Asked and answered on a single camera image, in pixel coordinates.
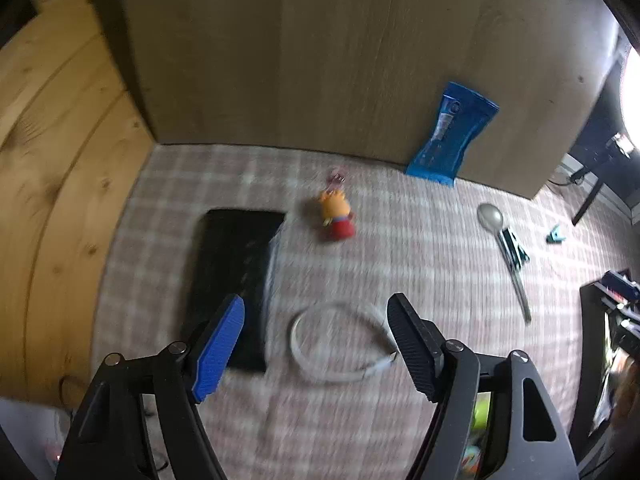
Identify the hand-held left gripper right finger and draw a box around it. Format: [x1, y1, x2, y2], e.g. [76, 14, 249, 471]
[387, 292, 581, 480]

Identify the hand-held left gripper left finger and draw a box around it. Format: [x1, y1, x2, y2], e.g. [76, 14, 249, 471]
[55, 294, 246, 480]

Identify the white cable loop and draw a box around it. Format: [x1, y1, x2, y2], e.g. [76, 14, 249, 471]
[290, 301, 401, 385]

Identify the teal binder clip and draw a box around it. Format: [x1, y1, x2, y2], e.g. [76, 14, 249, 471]
[501, 227, 531, 268]

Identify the orange red toy keychain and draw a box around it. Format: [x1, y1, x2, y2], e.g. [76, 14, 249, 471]
[318, 170, 357, 242]

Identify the metal spoon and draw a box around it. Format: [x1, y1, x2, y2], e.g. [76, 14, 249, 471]
[476, 202, 532, 323]

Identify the black storage container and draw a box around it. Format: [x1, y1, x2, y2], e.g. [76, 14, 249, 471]
[570, 270, 640, 466]

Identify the pink checked blanket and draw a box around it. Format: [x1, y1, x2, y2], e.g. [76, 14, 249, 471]
[90, 142, 640, 480]

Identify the blue plastic packet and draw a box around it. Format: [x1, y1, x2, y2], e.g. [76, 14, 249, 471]
[405, 81, 501, 188]

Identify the pine wood board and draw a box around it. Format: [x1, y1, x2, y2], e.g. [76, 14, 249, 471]
[0, 0, 156, 403]

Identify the light wooden headboard panel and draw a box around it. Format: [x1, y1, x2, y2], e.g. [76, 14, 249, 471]
[95, 0, 623, 201]

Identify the black desk frame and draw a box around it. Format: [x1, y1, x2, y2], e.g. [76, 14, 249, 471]
[570, 132, 640, 226]

